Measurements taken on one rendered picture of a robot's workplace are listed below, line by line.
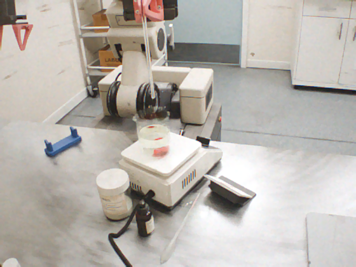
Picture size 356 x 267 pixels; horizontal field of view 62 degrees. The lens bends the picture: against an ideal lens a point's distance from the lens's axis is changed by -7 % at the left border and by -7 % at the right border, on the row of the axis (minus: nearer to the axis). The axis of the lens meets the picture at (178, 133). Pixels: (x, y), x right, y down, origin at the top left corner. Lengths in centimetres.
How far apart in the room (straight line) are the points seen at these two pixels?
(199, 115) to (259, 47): 204
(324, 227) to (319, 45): 245
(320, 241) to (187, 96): 114
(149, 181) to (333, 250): 34
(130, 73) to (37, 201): 86
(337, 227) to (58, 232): 50
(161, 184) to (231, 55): 306
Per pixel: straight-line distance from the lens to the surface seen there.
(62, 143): 85
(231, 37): 351
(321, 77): 304
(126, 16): 62
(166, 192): 58
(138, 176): 61
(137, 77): 141
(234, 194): 60
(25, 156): 87
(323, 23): 290
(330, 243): 58
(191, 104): 158
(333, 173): 74
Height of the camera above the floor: 118
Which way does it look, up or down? 31 degrees down
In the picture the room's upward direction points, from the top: 3 degrees counter-clockwise
